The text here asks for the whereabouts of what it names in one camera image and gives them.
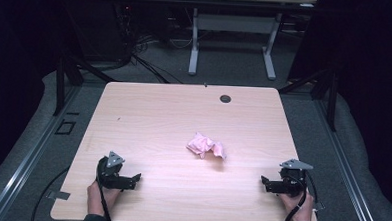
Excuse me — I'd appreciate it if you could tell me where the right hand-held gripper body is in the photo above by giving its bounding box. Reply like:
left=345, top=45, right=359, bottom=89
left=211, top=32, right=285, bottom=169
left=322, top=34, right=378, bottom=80
left=277, top=157, right=315, bottom=199

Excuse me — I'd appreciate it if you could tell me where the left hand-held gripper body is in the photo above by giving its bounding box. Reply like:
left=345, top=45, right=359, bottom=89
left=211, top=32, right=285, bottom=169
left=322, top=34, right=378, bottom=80
left=95, top=150, right=130, bottom=191

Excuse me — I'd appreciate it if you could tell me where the person's left hand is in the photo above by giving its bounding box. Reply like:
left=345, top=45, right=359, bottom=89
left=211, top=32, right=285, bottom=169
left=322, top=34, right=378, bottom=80
left=85, top=180, right=122, bottom=217

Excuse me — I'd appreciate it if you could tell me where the person's right hand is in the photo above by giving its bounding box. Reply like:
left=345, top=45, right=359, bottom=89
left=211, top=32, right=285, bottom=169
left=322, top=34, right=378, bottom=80
left=277, top=190, right=316, bottom=221

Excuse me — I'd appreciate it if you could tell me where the grey tape piece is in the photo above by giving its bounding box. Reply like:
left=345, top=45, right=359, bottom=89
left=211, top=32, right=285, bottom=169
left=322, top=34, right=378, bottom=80
left=45, top=190, right=71, bottom=201

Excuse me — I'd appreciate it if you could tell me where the crumpled pink paper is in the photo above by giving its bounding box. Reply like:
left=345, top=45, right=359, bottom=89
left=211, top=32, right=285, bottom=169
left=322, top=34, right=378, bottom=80
left=185, top=131, right=229, bottom=161

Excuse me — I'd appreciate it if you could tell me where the black metal stand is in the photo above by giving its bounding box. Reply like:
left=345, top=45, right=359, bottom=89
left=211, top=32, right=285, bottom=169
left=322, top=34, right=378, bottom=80
left=53, top=48, right=119, bottom=120
left=276, top=64, right=340, bottom=133

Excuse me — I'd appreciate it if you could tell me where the dark equipment rack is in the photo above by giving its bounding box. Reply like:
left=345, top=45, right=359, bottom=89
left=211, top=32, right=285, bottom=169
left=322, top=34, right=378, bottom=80
left=109, top=1, right=138, bottom=64

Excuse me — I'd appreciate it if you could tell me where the white desk with grey legs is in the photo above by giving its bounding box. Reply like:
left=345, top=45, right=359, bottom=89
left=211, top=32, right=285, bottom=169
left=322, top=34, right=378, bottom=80
left=168, top=0, right=319, bottom=83

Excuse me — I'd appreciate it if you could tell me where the left hand-held gripper black cable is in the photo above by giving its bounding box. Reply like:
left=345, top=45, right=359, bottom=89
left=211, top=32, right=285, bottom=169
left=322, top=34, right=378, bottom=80
left=93, top=175, right=115, bottom=221

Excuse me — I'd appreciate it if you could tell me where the hand-held gripper black cable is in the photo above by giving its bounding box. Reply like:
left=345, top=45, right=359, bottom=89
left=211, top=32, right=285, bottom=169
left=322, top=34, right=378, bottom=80
left=280, top=170, right=319, bottom=221
left=93, top=175, right=115, bottom=221

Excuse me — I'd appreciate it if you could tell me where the right hand-held gripper black cable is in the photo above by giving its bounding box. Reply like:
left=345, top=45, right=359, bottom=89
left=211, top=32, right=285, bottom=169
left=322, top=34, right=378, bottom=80
left=280, top=170, right=319, bottom=221

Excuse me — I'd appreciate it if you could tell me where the aluminium floor rail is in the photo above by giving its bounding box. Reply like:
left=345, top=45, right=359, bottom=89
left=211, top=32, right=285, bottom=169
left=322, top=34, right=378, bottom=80
left=308, top=95, right=390, bottom=221
left=0, top=81, right=83, bottom=221

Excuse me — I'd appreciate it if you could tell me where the black floor cable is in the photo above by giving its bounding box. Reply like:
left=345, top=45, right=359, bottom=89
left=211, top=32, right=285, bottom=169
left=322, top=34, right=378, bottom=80
left=29, top=163, right=71, bottom=221

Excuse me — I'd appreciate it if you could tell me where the round table cable hole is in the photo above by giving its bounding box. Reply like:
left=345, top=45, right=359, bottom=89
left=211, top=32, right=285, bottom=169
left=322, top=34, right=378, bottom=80
left=218, top=93, right=233, bottom=105

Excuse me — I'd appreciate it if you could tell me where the bundle of floor cables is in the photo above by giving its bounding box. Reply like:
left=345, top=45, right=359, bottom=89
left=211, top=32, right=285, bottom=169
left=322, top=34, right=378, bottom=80
left=126, top=32, right=188, bottom=86

